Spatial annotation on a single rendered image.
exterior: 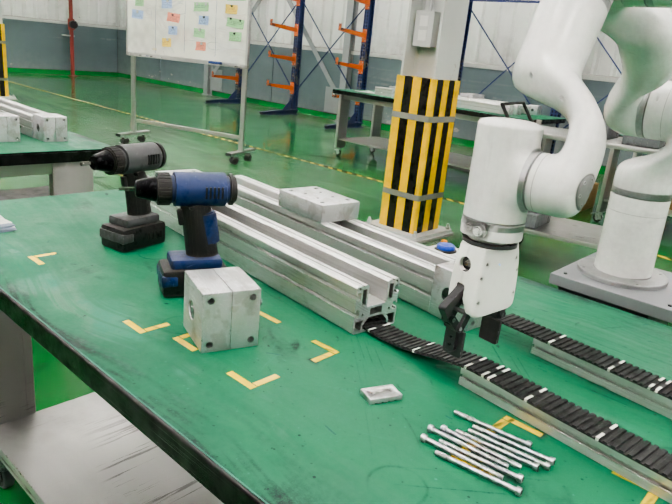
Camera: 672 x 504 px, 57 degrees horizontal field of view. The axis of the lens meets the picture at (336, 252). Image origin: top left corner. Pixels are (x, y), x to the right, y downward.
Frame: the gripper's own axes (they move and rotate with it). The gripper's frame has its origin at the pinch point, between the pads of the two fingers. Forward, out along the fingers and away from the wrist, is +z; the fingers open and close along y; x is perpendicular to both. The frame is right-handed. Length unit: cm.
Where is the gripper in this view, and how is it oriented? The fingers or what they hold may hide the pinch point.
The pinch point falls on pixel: (471, 339)
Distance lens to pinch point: 93.5
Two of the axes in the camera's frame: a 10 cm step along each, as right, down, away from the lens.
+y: 7.6, -1.3, 6.4
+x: -6.5, -3.0, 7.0
